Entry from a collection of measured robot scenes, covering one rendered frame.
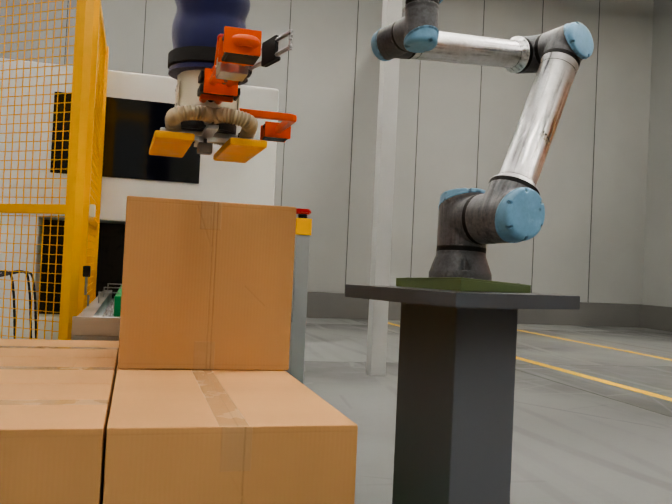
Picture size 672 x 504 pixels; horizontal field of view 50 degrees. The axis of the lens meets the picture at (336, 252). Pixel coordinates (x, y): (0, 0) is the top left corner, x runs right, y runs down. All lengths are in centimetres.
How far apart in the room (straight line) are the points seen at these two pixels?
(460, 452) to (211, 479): 109
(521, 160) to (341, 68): 996
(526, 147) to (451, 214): 29
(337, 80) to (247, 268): 1028
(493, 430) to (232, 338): 87
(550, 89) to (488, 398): 92
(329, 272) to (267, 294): 983
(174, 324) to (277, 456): 63
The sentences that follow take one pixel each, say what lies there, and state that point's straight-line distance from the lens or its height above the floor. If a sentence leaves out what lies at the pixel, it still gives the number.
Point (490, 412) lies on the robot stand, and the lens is 221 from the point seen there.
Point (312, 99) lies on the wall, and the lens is 1180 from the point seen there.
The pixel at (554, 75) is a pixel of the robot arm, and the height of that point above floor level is 140.
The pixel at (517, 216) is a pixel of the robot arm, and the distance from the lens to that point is 205.
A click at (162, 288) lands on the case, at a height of 73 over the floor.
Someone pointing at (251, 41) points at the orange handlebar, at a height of 123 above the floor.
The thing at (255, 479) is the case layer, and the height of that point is 46.
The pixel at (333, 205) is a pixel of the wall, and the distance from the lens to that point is 1163.
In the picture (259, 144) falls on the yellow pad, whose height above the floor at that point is 111.
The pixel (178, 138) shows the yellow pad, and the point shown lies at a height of 111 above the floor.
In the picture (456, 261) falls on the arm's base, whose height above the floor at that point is 83.
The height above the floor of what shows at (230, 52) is 121.
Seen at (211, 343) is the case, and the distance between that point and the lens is 176.
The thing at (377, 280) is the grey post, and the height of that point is 72.
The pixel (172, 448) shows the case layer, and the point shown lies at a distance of 118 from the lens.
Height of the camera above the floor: 80
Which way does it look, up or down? 1 degrees up
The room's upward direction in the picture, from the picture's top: 3 degrees clockwise
